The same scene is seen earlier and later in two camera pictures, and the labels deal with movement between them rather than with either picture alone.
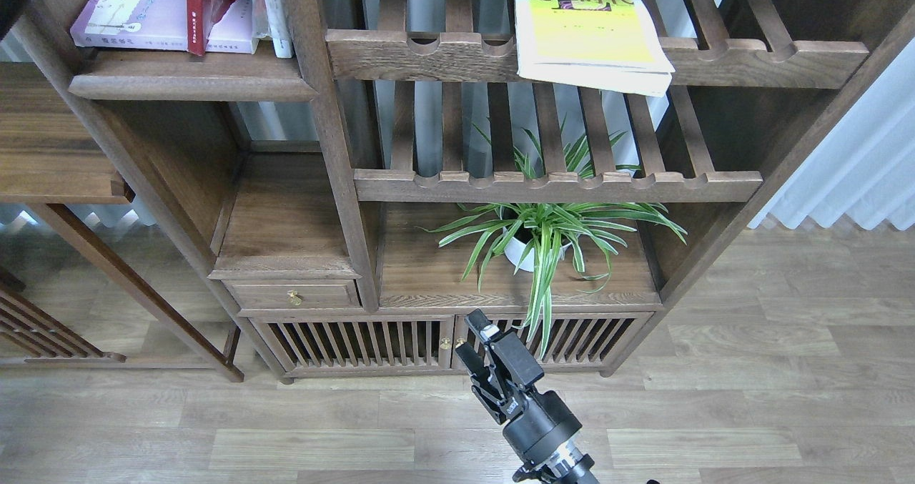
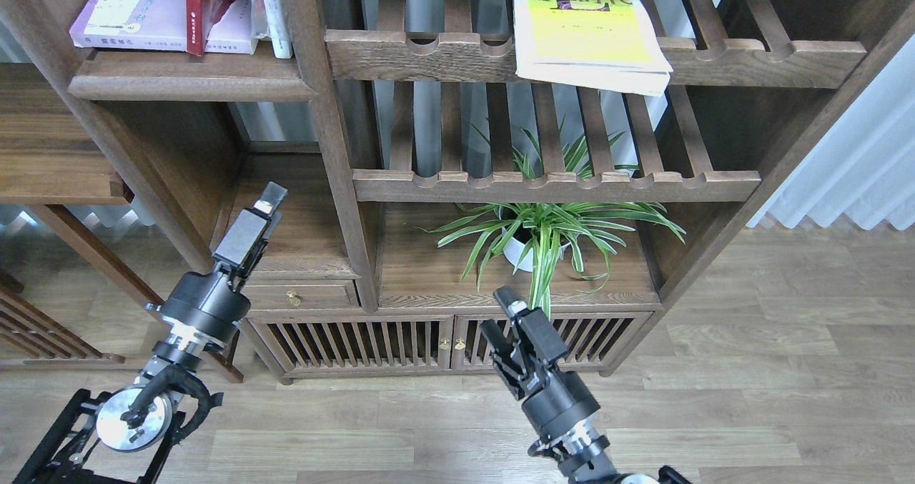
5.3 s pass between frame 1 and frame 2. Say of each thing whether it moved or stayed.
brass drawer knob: stayed
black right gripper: moved
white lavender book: stayed
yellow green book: stayed
